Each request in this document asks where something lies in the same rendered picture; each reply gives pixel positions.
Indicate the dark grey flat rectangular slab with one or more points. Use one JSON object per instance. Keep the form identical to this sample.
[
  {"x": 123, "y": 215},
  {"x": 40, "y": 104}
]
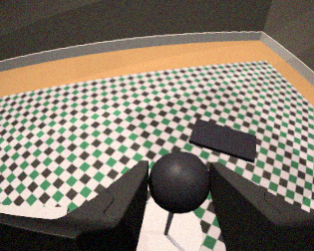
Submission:
[{"x": 224, "y": 139}]

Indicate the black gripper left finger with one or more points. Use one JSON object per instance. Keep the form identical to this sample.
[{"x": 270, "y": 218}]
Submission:
[{"x": 111, "y": 221}]

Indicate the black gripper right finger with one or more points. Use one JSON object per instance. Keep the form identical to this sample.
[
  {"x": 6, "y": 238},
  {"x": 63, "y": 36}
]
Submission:
[{"x": 252, "y": 219}]

